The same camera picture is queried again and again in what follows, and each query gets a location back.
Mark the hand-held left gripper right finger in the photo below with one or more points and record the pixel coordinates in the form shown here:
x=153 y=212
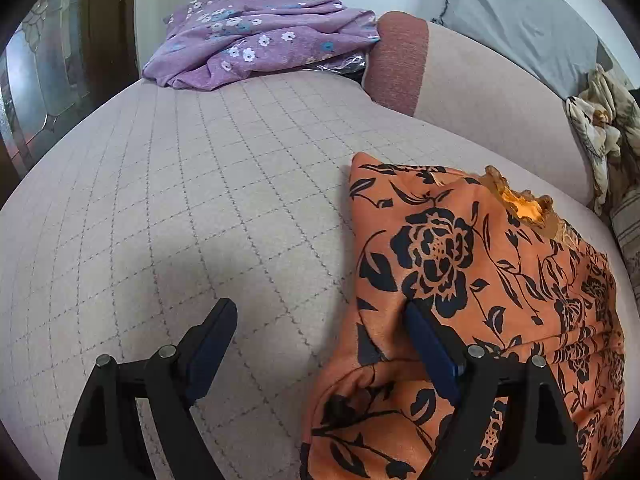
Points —
x=431 y=355

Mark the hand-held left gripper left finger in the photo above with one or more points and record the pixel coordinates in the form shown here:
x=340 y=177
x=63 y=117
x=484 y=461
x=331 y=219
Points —
x=209 y=355

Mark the orange black floral garment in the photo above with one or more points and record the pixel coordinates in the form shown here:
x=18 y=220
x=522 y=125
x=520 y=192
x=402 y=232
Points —
x=450 y=250

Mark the pink bolster with red end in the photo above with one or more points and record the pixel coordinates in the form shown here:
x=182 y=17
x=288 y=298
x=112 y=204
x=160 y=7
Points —
x=475 y=85

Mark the cream floral cloth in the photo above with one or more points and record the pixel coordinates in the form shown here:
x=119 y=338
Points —
x=600 y=125

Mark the black plastic bag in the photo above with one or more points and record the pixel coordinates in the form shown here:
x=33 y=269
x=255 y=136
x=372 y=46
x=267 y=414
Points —
x=350 y=65

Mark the purple floral cloth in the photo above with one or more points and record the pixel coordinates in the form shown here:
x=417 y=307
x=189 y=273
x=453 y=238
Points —
x=260 y=45

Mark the wooden door with glass panels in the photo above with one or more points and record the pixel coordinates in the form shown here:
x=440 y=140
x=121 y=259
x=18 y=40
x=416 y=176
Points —
x=50 y=70

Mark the grey pillow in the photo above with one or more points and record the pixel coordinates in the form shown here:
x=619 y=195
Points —
x=525 y=20

